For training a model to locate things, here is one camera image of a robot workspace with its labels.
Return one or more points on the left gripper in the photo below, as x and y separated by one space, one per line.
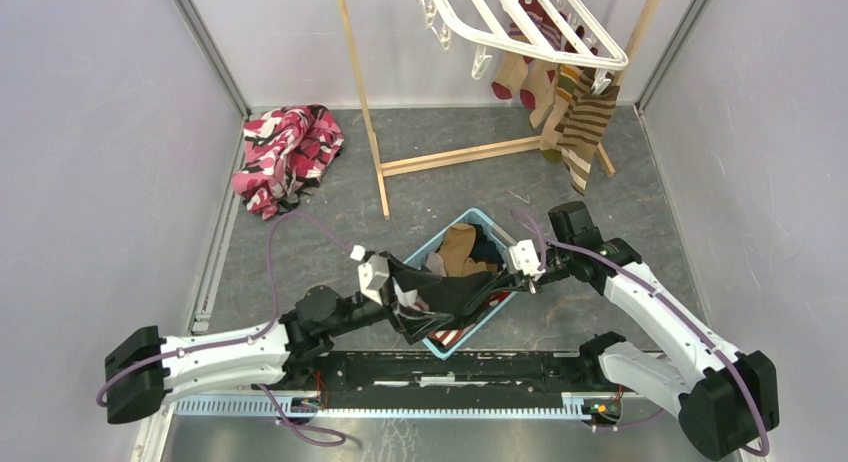
412 323

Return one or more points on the pink camouflage cloth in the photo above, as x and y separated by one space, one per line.
286 153

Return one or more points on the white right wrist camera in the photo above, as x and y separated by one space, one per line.
523 260

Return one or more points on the tan ribbed sock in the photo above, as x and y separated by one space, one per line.
455 249

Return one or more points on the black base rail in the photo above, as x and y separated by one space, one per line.
466 380

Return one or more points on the light blue cable tray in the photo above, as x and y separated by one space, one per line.
220 405

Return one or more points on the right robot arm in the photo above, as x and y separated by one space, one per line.
724 400

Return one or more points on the wooden hanger stand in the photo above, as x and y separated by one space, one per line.
460 156

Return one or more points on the navy blue sock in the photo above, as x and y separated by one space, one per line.
485 249

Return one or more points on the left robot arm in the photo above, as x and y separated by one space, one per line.
147 371

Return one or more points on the light blue laundry basket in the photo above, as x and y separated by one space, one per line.
496 302

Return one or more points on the black sock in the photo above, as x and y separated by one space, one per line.
451 302

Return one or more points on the red purple striped sock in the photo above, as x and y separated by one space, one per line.
543 22

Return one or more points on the brown striped sock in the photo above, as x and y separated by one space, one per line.
582 131

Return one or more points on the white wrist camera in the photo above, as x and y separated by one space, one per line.
523 260
374 275

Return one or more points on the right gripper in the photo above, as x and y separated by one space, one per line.
535 284

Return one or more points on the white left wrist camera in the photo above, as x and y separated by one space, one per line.
374 275

